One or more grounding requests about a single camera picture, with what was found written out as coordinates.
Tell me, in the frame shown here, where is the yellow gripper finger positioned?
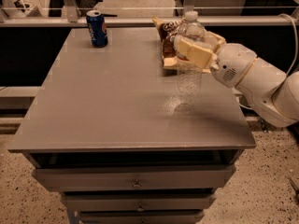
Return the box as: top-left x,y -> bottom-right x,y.
204,31 -> 226,53
174,35 -> 217,70

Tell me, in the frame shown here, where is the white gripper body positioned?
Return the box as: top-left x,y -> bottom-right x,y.
210,43 -> 257,88

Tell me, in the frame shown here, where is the clear plastic water bottle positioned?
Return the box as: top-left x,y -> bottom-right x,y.
174,11 -> 205,94

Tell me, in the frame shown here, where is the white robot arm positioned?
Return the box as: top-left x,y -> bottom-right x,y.
174,35 -> 299,127

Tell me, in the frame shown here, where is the brown chips bag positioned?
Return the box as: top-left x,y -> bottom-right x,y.
152,17 -> 184,70

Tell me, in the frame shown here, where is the blue Pepsi soda can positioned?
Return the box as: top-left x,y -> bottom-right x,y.
86,10 -> 108,48

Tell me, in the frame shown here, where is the grey drawer cabinet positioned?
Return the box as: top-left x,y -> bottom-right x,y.
7,26 -> 257,224

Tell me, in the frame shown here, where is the top grey drawer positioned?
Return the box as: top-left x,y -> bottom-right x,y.
32,164 -> 235,192

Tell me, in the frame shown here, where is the grey drawer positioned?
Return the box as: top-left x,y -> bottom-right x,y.
62,193 -> 216,212
32,164 -> 235,192
79,210 -> 204,224

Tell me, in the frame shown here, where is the bottom grey drawer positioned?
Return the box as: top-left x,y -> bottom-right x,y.
79,210 -> 204,224

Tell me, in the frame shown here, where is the middle grey drawer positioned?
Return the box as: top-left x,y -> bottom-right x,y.
62,193 -> 216,212

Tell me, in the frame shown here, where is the metal railing frame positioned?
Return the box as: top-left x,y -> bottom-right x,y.
1,0 -> 299,27

